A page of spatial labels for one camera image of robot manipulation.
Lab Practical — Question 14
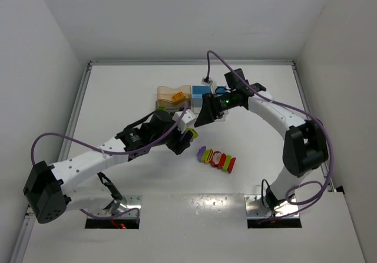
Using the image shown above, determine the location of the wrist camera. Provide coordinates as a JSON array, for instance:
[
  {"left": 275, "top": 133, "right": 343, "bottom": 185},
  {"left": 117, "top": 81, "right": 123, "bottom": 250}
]
[
  {"left": 173, "top": 109, "right": 197, "bottom": 133},
  {"left": 201, "top": 77, "right": 213, "bottom": 87}
]

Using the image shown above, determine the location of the grey translucent container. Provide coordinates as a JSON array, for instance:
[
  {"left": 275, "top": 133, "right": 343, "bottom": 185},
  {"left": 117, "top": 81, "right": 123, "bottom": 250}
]
[{"left": 155, "top": 100, "right": 191, "bottom": 113}]

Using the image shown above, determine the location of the blue container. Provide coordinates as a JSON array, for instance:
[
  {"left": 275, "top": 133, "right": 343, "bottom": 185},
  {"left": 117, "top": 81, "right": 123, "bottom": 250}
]
[{"left": 192, "top": 86, "right": 212, "bottom": 107}]

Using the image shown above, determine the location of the multicolour lego stack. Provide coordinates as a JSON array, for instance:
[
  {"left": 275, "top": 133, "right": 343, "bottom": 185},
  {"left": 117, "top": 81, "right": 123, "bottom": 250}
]
[{"left": 197, "top": 146, "right": 236, "bottom": 174}]

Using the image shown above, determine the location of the metal base plate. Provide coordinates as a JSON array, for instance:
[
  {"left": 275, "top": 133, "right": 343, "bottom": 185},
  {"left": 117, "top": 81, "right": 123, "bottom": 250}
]
[
  {"left": 244, "top": 194, "right": 300, "bottom": 218},
  {"left": 85, "top": 195, "right": 142, "bottom": 220}
]

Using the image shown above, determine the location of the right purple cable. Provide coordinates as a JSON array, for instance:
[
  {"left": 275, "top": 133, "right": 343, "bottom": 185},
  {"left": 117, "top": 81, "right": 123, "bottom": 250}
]
[{"left": 206, "top": 50, "right": 332, "bottom": 221}]

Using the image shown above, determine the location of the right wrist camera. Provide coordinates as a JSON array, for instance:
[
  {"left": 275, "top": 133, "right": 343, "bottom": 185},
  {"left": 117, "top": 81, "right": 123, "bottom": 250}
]
[{"left": 201, "top": 77, "right": 213, "bottom": 87}]

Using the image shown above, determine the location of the purple lego piece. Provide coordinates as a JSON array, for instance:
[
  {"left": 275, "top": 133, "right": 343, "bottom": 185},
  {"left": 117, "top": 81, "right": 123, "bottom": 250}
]
[{"left": 180, "top": 132, "right": 191, "bottom": 144}]

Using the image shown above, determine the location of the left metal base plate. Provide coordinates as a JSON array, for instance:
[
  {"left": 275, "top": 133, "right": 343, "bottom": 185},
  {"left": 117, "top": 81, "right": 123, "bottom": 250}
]
[{"left": 85, "top": 195, "right": 142, "bottom": 220}]

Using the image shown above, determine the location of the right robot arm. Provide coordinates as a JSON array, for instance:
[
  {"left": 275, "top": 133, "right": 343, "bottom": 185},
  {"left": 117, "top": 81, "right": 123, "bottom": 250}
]
[{"left": 194, "top": 68, "right": 329, "bottom": 209}]

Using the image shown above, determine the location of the orange translucent container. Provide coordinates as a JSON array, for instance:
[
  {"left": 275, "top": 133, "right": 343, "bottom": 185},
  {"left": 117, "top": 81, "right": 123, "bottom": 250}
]
[{"left": 156, "top": 85, "right": 192, "bottom": 108}]

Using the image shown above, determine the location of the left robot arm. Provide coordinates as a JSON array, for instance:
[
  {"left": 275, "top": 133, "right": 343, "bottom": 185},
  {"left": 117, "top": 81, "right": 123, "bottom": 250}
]
[{"left": 23, "top": 110, "right": 196, "bottom": 224}]

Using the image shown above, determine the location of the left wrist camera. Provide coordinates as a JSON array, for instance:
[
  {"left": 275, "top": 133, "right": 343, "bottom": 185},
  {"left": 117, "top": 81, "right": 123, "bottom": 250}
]
[{"left": 173, "top": 109, "right": 197, "bottom": 133}]

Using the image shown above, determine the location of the yellow lego piece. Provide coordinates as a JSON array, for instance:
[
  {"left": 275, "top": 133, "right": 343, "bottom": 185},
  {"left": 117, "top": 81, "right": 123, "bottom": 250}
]
[{"left": 171, "top": 91, "right": 186, "bottom": 103}]

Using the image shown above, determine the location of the clear container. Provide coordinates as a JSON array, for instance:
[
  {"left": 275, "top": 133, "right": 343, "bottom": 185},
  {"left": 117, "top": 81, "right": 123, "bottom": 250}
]
[{"left": 192, "top": 107, "right": 229, "bottom": 122}]

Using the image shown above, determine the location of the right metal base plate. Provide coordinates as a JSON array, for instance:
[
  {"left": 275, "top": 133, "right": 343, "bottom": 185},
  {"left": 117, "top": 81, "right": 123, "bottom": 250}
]
[{"left": 244, "top": 194, "right": 300, "bottom": 218}]

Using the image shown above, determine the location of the purple cable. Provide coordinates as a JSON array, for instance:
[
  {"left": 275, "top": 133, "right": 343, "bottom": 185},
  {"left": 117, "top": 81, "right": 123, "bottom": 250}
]
[
  {"left": 31, "top": 102, "right": 189, "bottom": 218},
  {"left": 206, "top": 50, "right": 332, "bottom": 221}
]

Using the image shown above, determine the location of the green lego brick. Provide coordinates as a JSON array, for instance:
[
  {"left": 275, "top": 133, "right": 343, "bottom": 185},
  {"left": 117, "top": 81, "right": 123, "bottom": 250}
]
[{"left": 186, "top": 127, "right": 199, "bottom": 142}]

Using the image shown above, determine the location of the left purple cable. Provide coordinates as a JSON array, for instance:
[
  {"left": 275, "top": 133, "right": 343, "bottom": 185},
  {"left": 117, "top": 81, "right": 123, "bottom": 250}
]
[{"left": 31, "top": 102, "right": 189, "bottom": 218}]

